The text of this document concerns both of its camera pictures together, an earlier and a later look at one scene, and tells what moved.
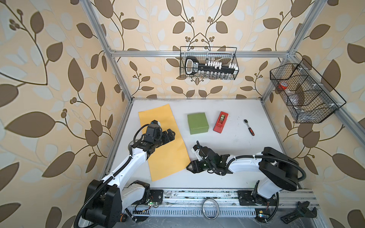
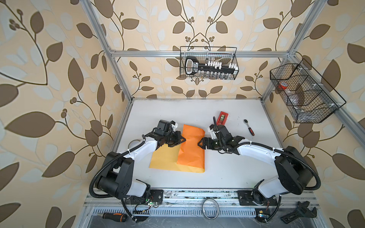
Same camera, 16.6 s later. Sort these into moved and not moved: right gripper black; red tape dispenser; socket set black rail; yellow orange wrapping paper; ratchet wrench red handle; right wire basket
Moved: yellow orange wrapping paper; right gripper black
Not moved: right wire basket; red tape dispenser; socket set black rail; ratchet wrench red handle
